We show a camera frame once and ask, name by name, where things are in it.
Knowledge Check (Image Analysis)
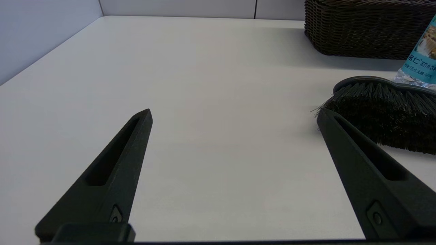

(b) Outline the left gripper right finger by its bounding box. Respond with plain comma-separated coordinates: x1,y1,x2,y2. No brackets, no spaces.
317,108,436,240

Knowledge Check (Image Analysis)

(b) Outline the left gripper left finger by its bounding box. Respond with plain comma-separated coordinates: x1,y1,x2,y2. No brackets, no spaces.
35,109,153,243

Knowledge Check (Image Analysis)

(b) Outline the blue label soda water bottle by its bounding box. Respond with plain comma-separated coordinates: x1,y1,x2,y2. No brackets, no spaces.
393,14,436,90

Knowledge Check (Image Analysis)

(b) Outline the dark brown wicker basket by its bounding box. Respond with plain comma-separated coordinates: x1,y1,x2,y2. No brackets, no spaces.
304,0,436,60

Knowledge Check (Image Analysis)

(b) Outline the green handled black brush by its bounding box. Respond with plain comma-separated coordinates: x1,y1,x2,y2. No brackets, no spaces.
311,76,436,156

